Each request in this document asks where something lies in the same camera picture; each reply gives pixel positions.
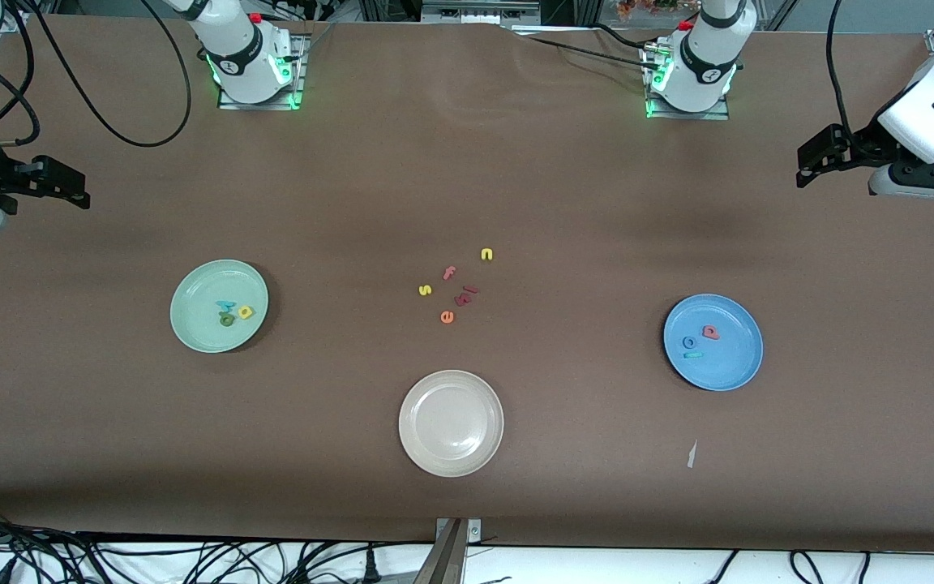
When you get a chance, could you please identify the light green plate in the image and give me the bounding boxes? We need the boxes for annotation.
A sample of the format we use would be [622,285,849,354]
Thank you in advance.
[169,259,270,354]

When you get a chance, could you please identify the blue plate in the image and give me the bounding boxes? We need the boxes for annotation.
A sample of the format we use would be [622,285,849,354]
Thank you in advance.
[662,293,765,393]

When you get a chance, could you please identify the orange dried flowers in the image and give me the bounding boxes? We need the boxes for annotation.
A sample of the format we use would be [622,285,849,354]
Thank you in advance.
[617,0,699,21]

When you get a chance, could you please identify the grey metal box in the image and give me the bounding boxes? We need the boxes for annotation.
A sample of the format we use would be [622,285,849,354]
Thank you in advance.
[422,0,541,25]

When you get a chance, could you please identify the beige plate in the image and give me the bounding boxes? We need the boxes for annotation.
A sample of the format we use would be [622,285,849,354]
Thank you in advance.
[398,369,506,478]

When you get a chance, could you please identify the grey diagonal metal bar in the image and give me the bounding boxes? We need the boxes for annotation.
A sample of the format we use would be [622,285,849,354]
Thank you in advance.
[414,519,468,584]

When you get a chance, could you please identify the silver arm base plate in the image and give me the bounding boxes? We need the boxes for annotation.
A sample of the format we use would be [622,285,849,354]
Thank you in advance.
[217,32,310,111]
[641,41,731,121]

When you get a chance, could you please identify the black table power cable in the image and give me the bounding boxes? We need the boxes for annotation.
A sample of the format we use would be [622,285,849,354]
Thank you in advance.
[516,28,662,70]

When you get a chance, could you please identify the silver table edge bracket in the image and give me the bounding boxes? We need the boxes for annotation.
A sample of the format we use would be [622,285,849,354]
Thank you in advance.
[435,517,482,544]

